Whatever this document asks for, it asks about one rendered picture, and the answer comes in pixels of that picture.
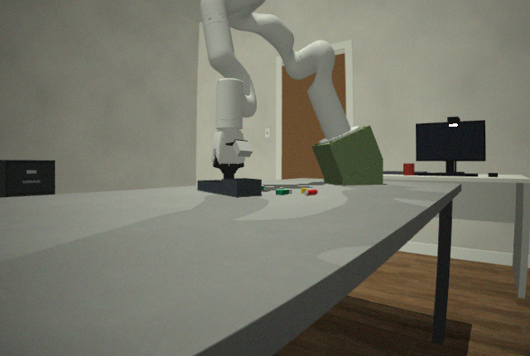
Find green and white eraser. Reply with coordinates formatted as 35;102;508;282
276;189;292;195

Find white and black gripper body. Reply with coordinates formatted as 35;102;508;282
211;130;245;164

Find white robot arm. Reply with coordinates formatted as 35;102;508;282
200;0;359;144

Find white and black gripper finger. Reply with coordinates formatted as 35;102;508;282
213;155;231;179
229;163;244;179

